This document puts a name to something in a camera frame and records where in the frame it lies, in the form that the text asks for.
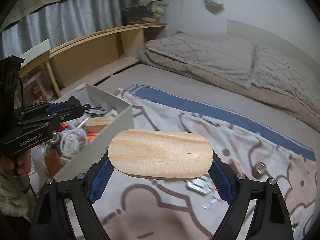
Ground black bag on shelf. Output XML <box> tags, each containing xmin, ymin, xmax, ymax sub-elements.
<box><xmin>122</xmin><ymin>0</ymin><xmax>169</xmax><ymax>24</ymax></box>

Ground red dress doll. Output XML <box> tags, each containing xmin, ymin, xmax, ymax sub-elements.
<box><xmin>31</xmin><ymin>86</ymin><xmax>54</xmax><ymax>103</ymax></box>

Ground beige quilted pillow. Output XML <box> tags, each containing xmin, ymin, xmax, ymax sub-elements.
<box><xmin>142</xmin><ymin>33</ymin><xmax>254</xmax><ymax>90</ymax></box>

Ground left hand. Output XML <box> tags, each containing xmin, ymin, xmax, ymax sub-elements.
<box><xmin>0</xmin><ymin>149</ymin><xmax>31</xmax><ymax>176</ymax></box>

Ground wooden bedside shelf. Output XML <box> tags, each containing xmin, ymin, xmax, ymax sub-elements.
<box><xmin>15</xmin><ymin>23</ymin><xmax>166</xmax><ymax>106</ymax></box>

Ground cartoon print blanket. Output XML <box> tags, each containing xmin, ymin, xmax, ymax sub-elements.
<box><xmin>67</xmin><ymin>83</ymin><xmax>318</xmax><ymax>240</ymax></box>

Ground white storage bin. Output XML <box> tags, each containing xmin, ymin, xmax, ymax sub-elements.
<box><xmin>30</xmin><ymin>82</ymin><xmax>135</xmax><ymax>183</ymax></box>

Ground grey curtain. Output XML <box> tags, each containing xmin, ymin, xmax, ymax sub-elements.
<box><xmin>1</xmin><ymin>0</ymin><xmax>135</xmax><ymax>58</ymax></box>

